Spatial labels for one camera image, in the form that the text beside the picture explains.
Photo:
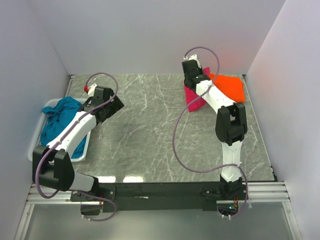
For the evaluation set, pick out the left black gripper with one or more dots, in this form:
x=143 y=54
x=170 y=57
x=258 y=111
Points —
x=116 y=105

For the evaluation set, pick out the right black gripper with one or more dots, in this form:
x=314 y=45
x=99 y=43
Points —
x=200 y=70

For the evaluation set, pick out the pink t shirt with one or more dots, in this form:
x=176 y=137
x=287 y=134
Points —
x=190 y=96

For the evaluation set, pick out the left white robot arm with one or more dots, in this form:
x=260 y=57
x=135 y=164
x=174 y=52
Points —
x=51 y=164

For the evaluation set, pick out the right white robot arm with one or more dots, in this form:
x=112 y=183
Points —
x=230 y=127

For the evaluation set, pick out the folded orange t shirt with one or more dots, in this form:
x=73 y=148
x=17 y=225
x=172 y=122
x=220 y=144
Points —
x=231 y=86

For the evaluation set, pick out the blue t shirt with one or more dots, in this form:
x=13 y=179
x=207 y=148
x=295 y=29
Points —
x=59 y=116

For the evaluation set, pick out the black base beam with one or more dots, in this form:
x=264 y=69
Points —
x=157 y=196

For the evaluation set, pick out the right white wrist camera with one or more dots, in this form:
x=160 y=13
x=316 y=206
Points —
x=193 y=57

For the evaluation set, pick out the aluminium frame rail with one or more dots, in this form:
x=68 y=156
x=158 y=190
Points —
x=268 y=216

